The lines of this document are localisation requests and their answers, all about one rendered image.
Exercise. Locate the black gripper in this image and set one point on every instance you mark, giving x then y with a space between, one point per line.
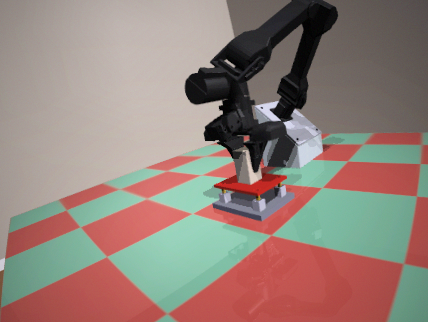
260 134

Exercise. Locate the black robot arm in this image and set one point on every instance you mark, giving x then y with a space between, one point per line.
250 52

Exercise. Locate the red plate with grey square handle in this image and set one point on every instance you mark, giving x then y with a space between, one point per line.
246 181

